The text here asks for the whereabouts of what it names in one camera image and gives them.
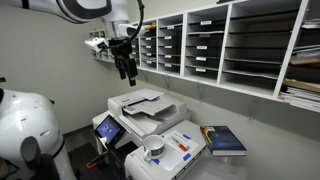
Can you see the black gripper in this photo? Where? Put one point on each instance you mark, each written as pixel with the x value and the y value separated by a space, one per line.
pixel 121 50

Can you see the red capped grey marker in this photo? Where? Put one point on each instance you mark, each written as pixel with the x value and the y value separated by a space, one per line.
pixel 179 143

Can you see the white domed robot base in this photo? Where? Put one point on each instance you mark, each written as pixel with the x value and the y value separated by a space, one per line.
pixel 28 123

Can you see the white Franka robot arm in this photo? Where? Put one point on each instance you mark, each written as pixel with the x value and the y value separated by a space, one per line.
pixel 66 8

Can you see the white mug with dark band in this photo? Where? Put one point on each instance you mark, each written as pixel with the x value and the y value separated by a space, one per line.
pixel 154 146

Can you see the white office printer copier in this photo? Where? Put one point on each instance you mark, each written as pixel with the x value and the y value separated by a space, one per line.
pixel 150 113

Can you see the printer touchscreen panel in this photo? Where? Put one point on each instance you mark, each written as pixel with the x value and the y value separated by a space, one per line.
pixel 108 130

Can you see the blue tape strip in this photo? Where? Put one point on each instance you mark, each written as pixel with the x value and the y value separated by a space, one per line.
pixel 187 156
pixel 187 136
pixel 156 161

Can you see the white printed instruction sheet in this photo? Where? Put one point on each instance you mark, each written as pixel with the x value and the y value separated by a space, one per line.
pixel 173 156

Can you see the white mail sorter shelf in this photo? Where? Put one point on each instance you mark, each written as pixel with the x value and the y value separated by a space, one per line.
pixel 226 43

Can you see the blue hardcover book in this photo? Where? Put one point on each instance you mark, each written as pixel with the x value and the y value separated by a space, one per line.
pixel 221 140

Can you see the stack of papers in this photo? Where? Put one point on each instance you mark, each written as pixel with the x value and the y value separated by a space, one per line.
pixel 301 93

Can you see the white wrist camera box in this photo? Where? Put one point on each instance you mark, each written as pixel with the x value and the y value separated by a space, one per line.
pixel 96 43

